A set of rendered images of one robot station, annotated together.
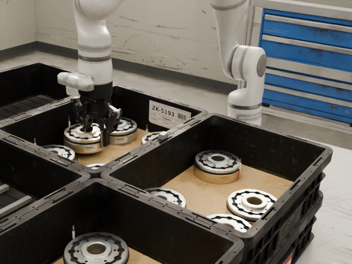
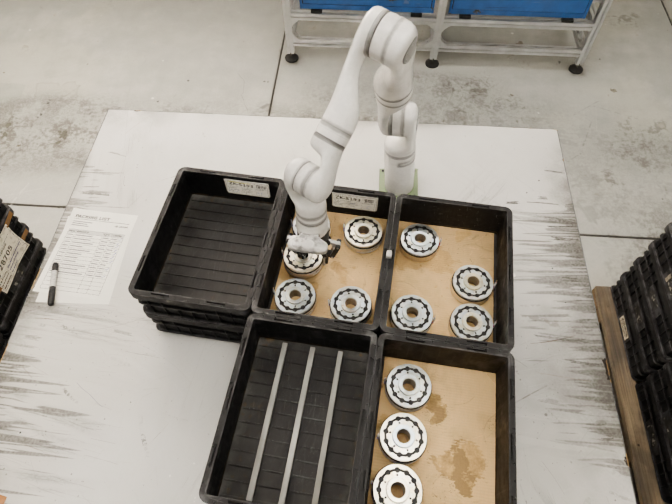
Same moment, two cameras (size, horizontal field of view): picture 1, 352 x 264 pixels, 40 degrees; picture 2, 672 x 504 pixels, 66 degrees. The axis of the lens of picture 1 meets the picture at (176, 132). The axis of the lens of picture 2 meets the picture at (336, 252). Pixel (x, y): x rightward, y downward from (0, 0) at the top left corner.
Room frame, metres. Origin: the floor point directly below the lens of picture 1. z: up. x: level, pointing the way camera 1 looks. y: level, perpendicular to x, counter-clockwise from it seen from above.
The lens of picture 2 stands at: (0.35, 0.40, 2.02)
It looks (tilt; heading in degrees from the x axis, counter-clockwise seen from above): 58 degrees down; 337
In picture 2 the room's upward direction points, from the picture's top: 1 degrees counter-clockwise
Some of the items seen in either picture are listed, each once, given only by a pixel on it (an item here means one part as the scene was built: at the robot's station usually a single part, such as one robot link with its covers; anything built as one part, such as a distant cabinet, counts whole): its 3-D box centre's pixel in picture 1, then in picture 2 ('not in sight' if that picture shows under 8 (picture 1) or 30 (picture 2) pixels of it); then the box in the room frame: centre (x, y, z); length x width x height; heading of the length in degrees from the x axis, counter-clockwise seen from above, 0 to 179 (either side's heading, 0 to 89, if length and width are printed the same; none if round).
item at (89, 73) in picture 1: (89, 67); (310, 225); (1.00, 0.19, 1.05); 0.11 x 0.09 x 0.06; 148
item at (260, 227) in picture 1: (224, 166); (449, 267); (0.83, -0.10, 0.92); 0.40 x 0.30 x 0.02; 147
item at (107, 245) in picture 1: (96, 249); (409, 385); (0.62, 0.11, 0.86); 0.05 x 0.05 x 0.01
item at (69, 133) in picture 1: (86, 132); (303, 255); (1.03, 0.21, 0.88); 0.10 x 0.10 x 0.01
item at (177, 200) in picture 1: (158, 202); (412, 313); (0.78, 0.02, 0.86); 0.10 x 0.10 x 0.01
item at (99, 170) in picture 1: (107, 124); (328, 250); (0.99, 0.15, 0.92); 0.40 x 0.30 x 0.02; 147
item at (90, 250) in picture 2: not in sight; (86, 253); (1.40, 0.77, 0.70); 0.33 x 0.23 x 0.01; 152
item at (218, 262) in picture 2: (20, 111); (216, 245); (1.16, 0.40, 0.87); 0.40 x 0.30 x 0.11; 147
